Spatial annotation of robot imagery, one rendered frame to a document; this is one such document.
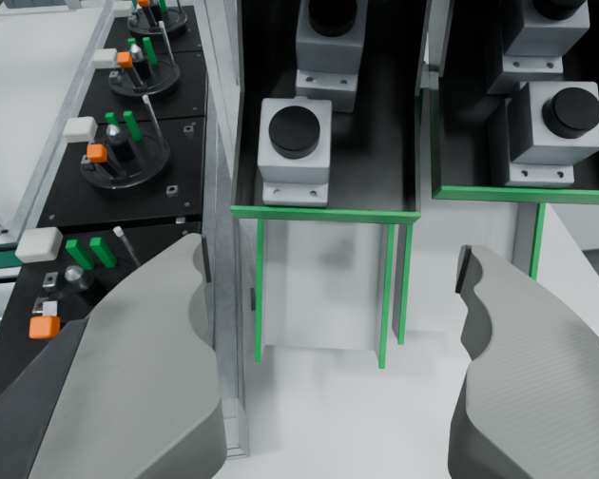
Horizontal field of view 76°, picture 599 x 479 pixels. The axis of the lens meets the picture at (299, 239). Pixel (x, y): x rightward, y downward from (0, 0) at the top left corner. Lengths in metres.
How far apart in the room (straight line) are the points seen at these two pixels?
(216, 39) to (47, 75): 0.99
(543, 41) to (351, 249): 0.24
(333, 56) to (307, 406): 0.43
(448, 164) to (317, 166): 0.13
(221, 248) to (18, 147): 0.62
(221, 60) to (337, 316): 0.28
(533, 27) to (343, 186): 0.16
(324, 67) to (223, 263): 0.33
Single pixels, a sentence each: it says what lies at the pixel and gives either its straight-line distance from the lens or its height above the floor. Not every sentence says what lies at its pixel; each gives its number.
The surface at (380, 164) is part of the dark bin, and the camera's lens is 0.30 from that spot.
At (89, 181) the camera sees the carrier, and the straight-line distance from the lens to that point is 0.68.
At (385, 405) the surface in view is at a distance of 0.57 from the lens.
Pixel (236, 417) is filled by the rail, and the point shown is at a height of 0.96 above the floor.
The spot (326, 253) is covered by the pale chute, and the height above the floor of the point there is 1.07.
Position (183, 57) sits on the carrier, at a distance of 0.97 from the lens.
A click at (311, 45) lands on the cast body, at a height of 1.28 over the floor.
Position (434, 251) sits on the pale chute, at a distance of 0.45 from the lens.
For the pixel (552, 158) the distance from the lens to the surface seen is 0.31.
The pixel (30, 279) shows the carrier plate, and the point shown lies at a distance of 0.62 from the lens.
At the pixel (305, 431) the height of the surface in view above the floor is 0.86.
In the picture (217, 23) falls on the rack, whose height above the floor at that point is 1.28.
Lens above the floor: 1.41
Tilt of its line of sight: 53 degrees down
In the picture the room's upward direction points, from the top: 1 degrees counter-clockwise
